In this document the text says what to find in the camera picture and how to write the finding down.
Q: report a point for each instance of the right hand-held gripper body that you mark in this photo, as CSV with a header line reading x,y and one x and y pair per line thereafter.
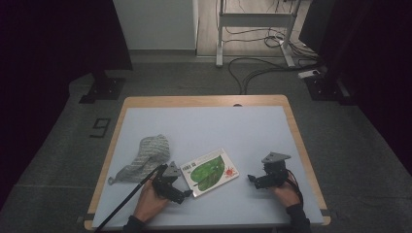
x,y
275,174

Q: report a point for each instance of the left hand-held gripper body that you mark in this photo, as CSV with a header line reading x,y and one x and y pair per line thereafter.
x,y
166,183

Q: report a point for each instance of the caterpillar picture board book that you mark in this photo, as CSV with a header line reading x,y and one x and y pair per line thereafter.
x,y
209,171

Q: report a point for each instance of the grey striped knitted cloth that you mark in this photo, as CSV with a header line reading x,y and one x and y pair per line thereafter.
x,y
150,152

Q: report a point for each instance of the person's right hand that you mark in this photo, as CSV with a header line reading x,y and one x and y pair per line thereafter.
x,y
288,195

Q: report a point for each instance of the person's left hand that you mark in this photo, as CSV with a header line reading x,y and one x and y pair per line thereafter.
x,y
150,204

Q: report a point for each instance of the pale blue table mat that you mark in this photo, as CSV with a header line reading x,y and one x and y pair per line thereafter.
x,y
226,129

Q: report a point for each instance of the wooden table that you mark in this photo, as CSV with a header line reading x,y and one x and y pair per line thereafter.
x,y
194,101

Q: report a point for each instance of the black stand base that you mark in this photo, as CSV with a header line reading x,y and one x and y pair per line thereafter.
x,y
324,89
103,90

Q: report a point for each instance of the white power strip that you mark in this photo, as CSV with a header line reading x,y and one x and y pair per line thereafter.
x,y
308,73

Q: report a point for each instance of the dark curtain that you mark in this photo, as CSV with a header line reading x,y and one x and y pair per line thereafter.
x,y
382,64
48,64

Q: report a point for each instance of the black monitor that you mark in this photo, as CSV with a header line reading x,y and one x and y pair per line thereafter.
x,y
314,26

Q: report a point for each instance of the white cabinet panel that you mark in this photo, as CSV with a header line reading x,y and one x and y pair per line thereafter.
x,y
155,22

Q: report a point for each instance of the white metal desk frame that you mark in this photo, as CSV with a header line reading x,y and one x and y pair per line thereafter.
x,y
256,19

